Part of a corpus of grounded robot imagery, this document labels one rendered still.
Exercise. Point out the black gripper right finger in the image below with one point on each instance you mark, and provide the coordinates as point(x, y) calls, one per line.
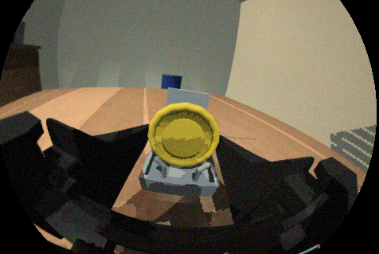
point(250, 179)

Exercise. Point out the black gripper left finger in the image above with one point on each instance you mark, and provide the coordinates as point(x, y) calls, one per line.
point(107, 159)

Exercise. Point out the yellow round plate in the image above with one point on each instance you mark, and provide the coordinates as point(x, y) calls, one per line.
point(183, 134)

